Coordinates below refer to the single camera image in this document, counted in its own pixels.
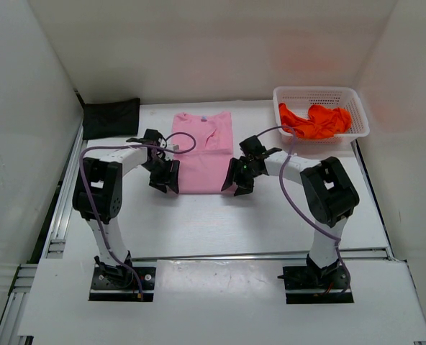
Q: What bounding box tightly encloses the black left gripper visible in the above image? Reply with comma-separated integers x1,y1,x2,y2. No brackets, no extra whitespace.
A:
142,157,181,193

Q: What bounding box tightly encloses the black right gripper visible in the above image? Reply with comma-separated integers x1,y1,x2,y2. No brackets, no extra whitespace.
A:
221,157,260,196

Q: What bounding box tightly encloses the pink t shirt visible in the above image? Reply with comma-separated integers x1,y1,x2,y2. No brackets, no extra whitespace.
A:
172,111,234,194

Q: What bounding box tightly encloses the black t shirt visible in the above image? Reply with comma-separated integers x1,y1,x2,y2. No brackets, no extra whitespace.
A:
82,98,140,140

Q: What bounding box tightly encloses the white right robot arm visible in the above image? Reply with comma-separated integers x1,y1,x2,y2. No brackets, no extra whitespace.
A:
222,135,360,288

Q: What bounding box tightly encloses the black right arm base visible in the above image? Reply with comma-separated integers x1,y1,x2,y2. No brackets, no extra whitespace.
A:
277,257,354,305

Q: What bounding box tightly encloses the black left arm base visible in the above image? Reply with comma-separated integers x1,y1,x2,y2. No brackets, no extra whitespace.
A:
89,256,156,302

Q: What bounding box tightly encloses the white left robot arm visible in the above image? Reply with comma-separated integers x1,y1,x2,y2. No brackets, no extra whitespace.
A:
72,129,180,288

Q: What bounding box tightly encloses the orange t shirt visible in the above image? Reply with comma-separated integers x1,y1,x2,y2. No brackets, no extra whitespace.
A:
278,103,352,139

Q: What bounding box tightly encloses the white plastic laundry basket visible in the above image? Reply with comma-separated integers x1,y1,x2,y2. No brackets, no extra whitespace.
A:
273,86,370,144

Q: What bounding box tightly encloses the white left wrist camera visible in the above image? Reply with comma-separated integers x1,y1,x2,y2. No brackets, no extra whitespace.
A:
165,144,180,154

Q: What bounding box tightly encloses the aluminium table edge rail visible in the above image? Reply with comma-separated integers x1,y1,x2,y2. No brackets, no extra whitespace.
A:
43,247,394,263

